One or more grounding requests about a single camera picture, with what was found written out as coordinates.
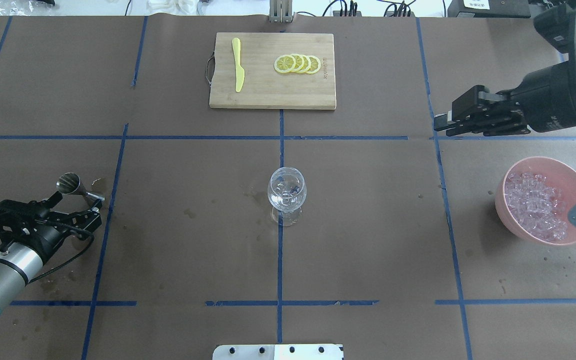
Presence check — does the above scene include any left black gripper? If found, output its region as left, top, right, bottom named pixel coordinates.
left=0, top=192, right=105, bottom=244

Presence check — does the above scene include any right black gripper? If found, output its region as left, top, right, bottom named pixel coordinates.
left=433, top=85, right=531, bottom=137

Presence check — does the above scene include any steel jigger measuring cup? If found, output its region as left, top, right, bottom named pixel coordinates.
left=55, top=172, right=106, bottom=201

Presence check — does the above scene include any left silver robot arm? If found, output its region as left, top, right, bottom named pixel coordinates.
left=0, top=192, right=105, bottom=316

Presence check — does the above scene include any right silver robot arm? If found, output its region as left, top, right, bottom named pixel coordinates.
left=433, top=0, right=576, bottom=246

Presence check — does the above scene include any pile of ice cubes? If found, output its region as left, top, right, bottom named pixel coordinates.
left=503, top=172, right=569, bottom=243

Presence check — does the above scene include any clear wine glass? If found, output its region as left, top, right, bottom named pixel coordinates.
left=267, top=167, right=307, bottom=228

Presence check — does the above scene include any pink bowl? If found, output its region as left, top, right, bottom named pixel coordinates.
left=494, top=156, right=576, bottom=247

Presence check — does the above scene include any bamboo cutting board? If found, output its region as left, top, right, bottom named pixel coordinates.
left=209, top=32, right=338, bottom=111

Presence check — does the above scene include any yellow plastic knife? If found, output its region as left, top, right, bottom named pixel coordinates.
left=231, top=38, right=246, bottom=93

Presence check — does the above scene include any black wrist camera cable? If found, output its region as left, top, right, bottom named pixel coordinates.
left=25, top=222, right=96, bottom=287

